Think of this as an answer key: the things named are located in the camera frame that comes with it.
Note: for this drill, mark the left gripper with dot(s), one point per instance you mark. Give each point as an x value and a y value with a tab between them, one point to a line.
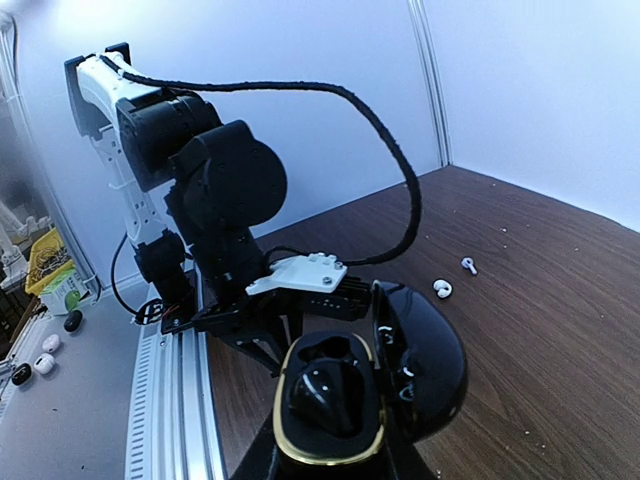
264	326

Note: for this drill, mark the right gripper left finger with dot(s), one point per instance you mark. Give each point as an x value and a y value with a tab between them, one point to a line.
261	461

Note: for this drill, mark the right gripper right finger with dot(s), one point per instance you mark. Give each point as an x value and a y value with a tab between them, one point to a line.
404	462

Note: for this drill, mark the black earbud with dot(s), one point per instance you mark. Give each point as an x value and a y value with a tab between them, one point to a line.
329	398

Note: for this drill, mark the black charging case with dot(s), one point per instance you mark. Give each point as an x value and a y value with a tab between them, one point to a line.
415	377

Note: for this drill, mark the black case off table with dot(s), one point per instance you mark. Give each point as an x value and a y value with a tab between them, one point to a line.
21	374
73	321

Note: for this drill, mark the pink case off table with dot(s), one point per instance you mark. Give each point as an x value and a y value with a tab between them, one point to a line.
51	343

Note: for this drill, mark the white case off table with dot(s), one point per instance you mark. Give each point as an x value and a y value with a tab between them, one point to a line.
44	364

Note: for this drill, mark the white clip earbud upper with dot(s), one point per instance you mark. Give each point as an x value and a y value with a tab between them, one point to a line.
442	288

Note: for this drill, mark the green white box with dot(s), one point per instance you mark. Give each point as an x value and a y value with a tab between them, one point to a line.
64	293

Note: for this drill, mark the purple stem earbud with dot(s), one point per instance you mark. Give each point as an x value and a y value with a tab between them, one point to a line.
469	264

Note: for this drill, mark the front aluminium rail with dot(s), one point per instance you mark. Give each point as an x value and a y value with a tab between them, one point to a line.
173	430

